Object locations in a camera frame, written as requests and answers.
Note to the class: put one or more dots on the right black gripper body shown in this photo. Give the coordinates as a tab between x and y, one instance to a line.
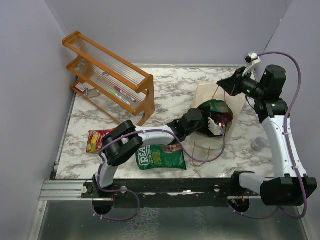
249	86

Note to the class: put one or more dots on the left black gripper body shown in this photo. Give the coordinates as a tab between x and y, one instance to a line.
204	121

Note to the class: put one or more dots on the beige paper bag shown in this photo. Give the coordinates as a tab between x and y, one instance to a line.
203	147

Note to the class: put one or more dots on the green chips bag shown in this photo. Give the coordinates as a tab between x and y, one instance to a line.
160	156

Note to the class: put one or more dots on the orange red snack bag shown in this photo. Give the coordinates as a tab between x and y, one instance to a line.
94	142

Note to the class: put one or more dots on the teal snack bag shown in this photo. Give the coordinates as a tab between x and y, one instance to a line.
215	106

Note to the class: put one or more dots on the purple snack bag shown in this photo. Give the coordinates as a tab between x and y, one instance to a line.
224	118

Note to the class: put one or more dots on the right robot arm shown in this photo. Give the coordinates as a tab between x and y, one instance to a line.
290	185

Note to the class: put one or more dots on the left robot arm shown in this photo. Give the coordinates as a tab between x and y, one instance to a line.
124	141

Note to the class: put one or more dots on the small clear purple cup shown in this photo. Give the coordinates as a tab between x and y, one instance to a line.
259	144

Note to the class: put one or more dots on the orange wooden shelf rack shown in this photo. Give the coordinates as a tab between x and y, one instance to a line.
96	67

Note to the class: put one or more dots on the pink marker pen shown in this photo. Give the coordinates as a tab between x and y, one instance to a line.
125	94

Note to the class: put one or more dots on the green marker pen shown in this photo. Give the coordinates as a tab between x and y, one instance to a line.
120	97

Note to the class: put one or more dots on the red white small box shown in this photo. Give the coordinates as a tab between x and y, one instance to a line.
80	87

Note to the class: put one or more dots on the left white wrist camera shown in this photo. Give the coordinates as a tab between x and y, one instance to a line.
216	129

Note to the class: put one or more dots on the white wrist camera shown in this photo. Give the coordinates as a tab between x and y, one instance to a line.
252	59
216	129

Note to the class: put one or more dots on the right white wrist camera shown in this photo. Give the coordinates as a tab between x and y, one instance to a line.
252	59

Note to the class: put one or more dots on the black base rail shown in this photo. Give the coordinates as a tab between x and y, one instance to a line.
149	193

